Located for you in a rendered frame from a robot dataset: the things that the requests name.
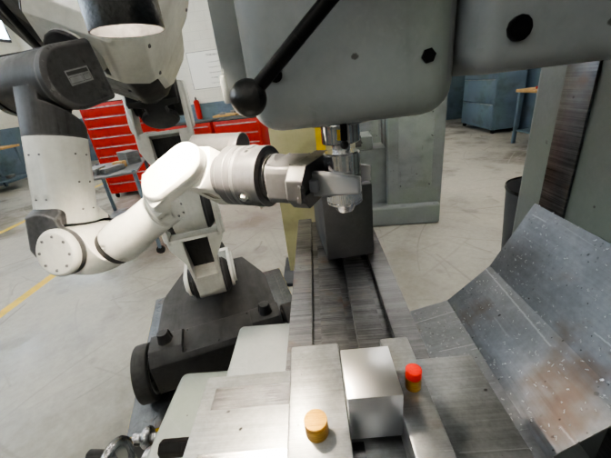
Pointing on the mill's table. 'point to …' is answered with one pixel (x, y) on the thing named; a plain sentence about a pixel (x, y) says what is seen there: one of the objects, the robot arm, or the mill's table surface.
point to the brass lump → (315, 425)
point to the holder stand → (346, 227)
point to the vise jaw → (298, 448)
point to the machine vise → (232, 387)
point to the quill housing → (351, 59)
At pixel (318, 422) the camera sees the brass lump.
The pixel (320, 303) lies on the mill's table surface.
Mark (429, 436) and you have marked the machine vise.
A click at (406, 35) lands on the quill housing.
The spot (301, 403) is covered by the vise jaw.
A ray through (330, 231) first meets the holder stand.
